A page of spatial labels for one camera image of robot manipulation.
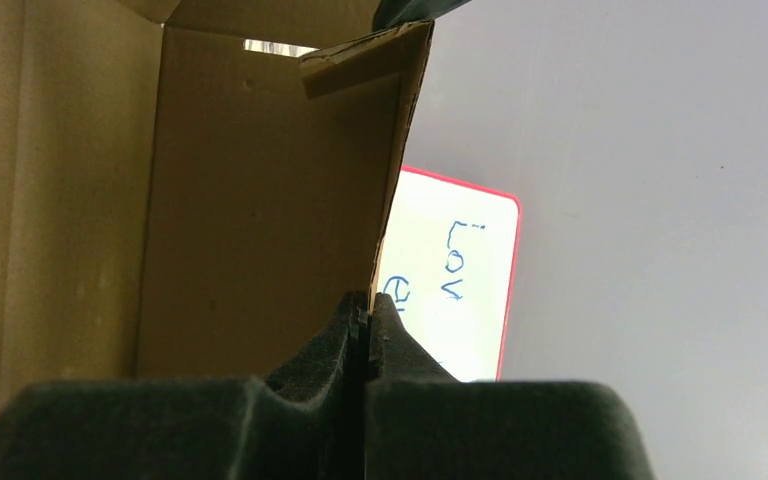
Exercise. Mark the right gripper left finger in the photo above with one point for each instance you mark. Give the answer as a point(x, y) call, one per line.
point(301, 421)

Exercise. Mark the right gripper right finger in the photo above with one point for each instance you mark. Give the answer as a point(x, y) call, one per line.
point(422, 423)

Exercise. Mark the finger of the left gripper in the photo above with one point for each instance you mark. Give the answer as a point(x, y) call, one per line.
point(393, 13)

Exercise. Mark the brown cardboard box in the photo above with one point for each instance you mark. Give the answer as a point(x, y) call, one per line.
point(187, 188)

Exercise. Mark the pink framed whiteboard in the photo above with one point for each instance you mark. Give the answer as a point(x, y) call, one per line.
point(448, 262)

